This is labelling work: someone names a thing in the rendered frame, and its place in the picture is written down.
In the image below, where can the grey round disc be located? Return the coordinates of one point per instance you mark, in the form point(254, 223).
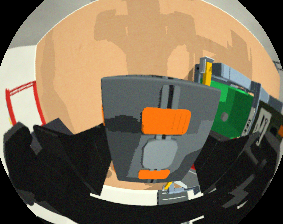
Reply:
point(224, 116)

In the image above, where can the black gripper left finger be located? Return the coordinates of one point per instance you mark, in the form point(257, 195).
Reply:
point(87, 153)

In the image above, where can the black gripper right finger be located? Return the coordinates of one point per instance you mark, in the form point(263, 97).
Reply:
point(218, 155)

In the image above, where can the yellow bar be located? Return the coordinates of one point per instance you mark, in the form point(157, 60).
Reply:
point(206, 81)

